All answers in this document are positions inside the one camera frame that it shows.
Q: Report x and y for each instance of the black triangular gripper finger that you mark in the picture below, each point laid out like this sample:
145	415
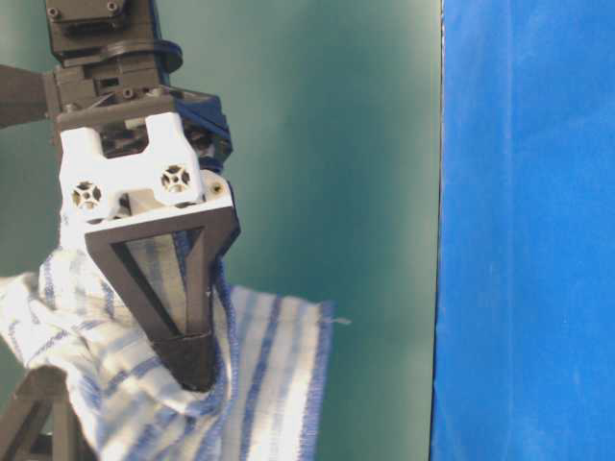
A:
164	271

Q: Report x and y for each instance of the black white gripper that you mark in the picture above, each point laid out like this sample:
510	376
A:
122	127

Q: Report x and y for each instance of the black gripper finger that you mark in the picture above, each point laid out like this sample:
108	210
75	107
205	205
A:
40	423

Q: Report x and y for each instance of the white blue striped towel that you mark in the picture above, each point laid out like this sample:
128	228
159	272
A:
271	358

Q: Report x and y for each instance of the blue table cloth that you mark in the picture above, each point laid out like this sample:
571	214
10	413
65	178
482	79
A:
524	332

